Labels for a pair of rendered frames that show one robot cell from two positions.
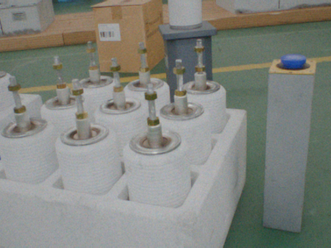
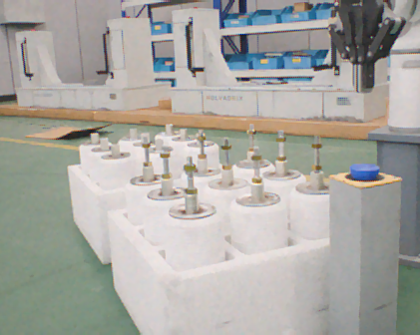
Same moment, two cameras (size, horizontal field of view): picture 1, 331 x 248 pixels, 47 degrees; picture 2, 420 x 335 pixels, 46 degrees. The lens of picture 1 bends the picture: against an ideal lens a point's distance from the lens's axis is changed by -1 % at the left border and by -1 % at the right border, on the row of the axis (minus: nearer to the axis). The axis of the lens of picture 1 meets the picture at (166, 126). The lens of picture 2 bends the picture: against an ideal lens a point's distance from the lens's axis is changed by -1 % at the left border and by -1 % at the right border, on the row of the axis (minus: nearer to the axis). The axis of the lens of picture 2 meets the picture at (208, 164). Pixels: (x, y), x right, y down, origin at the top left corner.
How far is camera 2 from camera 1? 0.53 m
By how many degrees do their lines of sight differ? 44
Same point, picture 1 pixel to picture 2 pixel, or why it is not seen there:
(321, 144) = not seen: outside the picture
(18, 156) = (130, 198)
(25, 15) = (350, 101)
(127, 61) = not seen: hidden behind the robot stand
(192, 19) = (409, 121)
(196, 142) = (250, 231)
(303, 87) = (353, 201)
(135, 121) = (224, 199)
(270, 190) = (332, 321)
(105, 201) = (147, 249)
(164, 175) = (176, 238)
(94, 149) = (158, 204)
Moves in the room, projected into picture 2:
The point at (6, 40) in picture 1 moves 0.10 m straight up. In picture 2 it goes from (321, 125) to (321, 107)
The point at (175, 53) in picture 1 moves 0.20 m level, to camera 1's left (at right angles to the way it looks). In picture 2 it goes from (381, 158) to (306, 149)
